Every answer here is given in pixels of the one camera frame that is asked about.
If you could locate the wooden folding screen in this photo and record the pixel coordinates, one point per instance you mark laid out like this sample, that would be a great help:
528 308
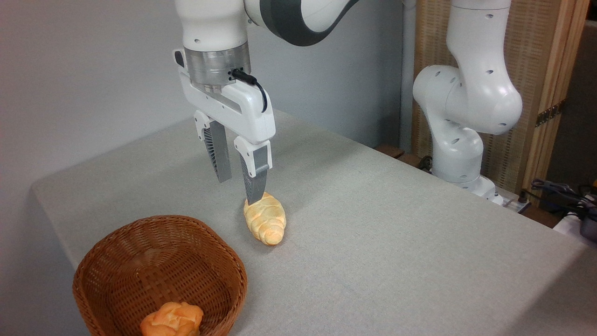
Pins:
527 46

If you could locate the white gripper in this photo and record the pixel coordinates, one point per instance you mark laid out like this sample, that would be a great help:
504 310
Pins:
242 112

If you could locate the brown wicker basket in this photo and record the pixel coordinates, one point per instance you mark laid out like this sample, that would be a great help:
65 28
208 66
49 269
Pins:
140 261

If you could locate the pale yellow croissant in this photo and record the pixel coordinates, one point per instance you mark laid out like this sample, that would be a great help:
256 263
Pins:
268 219

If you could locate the brass screen hinge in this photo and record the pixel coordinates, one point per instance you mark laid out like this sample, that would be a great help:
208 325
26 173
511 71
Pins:
550 113

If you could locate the orange round bread roll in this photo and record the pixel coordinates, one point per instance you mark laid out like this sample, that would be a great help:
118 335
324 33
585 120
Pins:
172 319

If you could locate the grey tablecloth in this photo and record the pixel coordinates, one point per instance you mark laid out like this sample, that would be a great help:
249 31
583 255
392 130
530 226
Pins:
373 242

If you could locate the white power strip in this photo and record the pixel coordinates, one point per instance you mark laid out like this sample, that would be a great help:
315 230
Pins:
513 204

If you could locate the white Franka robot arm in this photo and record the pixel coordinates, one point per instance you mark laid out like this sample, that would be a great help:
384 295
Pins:
466 93

